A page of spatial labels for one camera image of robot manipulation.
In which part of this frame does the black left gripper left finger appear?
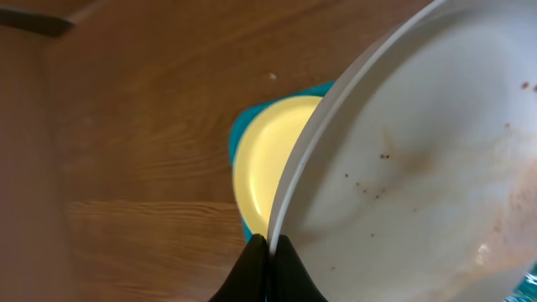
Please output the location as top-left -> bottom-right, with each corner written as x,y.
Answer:
209,234 -> 269,302

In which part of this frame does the white plate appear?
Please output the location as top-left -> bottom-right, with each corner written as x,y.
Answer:
268,1 -> 536,301

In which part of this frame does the teal plastic tray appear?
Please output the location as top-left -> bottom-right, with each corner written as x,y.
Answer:
228,81 -> 536,302

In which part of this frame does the yellow plate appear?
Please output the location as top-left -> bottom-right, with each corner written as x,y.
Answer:
232,96 -> 321,240

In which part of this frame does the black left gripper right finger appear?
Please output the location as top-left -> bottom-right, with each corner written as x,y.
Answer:
268,235 -> 327,302

